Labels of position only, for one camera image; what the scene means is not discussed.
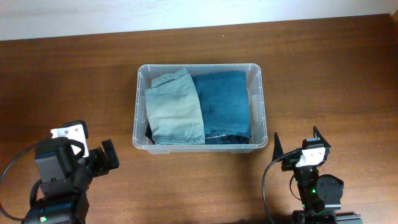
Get light blue jeans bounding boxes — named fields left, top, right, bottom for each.
left=145, top=68, right=205, bottom=145

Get dark blue jeans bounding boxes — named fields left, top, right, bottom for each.
left=193, top=70, right=251, bottom=144

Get clear plastic storage bin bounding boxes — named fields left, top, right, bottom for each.
left=132, top=63, right=269, bottom=154

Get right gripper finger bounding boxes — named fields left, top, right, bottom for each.
left=313, top=126, right=330, bottom=147
left=272, top=132, right=284, bottom=162

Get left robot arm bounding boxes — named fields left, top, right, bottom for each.
left=22, top=137, right=119, bottom=224

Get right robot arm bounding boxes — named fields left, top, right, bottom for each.
left=270, top=127, right=363, bottom=224

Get dark grey garment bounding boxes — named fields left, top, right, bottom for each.
left=145, top=124, right=155, bottom=144

